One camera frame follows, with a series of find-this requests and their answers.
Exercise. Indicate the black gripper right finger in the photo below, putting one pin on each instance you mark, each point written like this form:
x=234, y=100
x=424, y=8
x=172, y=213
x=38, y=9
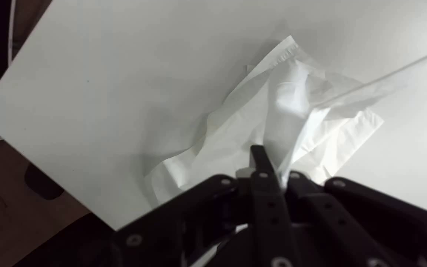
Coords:
x=301, y=183

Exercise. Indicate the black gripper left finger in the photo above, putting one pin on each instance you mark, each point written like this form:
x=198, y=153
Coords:
x=261, y=164

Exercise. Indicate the crumpled white napkin on table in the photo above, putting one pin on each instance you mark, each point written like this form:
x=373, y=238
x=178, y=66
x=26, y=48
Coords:
x=222, y=144

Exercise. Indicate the white napkin from box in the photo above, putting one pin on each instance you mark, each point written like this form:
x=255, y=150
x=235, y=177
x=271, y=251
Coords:
x=316, y=121

